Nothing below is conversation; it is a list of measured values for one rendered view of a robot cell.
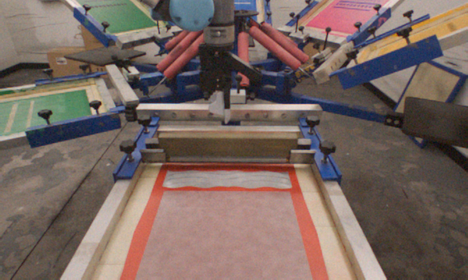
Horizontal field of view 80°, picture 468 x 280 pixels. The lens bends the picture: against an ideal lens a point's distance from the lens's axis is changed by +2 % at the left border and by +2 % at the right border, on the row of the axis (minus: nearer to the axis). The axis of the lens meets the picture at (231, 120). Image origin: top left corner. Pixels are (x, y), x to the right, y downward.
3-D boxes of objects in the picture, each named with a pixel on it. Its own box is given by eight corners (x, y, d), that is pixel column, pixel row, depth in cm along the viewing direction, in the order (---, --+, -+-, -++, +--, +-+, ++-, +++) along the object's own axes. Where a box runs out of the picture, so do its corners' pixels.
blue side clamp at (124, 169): (135, 193, 76) (131, 173, 73) (116, 193, 76) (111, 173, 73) (161, 137, 103) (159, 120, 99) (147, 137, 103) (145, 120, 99)
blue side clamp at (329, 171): (338, 195, 76) (342, 175, 72) (319, 195, 76) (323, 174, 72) (310, 138, 102) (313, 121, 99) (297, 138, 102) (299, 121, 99)
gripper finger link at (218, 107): (209, 122, 76) (207, 90, 74) (230, 122, 76) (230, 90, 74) (208, 126, 73) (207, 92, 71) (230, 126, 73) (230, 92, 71)
